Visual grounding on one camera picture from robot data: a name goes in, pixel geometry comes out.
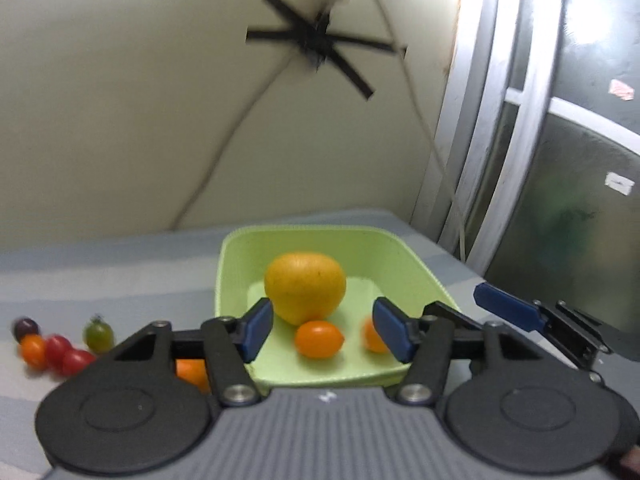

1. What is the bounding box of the red cherry tomato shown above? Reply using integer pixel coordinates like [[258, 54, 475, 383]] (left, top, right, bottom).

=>
[[62, 349, 97, 377], [45, 334, 73, 368]]

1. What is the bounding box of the grey striped cloth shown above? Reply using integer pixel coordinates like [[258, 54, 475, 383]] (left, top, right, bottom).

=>
[[0, 208, 640, 480]]

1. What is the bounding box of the white power cable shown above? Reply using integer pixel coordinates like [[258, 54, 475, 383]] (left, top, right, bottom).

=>
[[369, 0, 471, 263]]

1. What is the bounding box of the orange cherry tomato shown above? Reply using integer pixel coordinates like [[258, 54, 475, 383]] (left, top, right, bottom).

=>
[[20, 335, 48, 367]]

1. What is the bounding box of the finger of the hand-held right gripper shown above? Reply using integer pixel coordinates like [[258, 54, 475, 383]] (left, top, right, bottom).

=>
[[473, 282, 614, 372]]

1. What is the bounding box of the light green plastic basket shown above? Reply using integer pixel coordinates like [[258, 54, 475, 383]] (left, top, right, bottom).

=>
[[215, 226, 461, 389]]

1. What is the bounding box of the large yellow citrus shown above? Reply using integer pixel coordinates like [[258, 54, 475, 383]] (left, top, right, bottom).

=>
[[264, 252, 347, 326]]

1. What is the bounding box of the black tape strip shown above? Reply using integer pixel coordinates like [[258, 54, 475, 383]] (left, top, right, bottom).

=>
[[245, 27, 408, 59], [264, 0, 376, 102]]

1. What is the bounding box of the grey cable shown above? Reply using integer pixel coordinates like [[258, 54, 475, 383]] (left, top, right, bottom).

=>
[[172, 57, 307, 231]]

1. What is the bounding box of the small orange tangerine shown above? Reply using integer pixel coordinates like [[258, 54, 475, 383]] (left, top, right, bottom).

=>
[[294, 320, 346, 360], [363, 317, 391, 354], [175, 358, 211, 394]]

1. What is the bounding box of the white window sticker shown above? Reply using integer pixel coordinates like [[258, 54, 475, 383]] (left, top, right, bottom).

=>
[[604, 171, 634, 196]]

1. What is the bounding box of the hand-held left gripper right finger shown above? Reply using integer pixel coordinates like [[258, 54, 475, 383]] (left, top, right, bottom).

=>
[[372, 297, 551, 407]]

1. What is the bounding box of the white framed window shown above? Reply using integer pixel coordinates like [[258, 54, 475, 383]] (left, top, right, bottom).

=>
[[410, 0, 640, 348]]

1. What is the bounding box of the dark purple cherry tomato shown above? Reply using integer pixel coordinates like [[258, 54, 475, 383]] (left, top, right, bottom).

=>
[[13, 316, 40, 342]]

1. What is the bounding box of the pink window sticker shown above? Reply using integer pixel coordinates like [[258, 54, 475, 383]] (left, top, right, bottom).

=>
[[608, 79, 636, 102]]

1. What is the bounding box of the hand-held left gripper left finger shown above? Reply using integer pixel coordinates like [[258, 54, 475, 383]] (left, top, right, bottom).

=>
[[95, 297, 275, 407]]

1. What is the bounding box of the green cherry tomato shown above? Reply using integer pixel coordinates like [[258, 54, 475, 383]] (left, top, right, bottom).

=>
[[83, 315, 115, 353]]

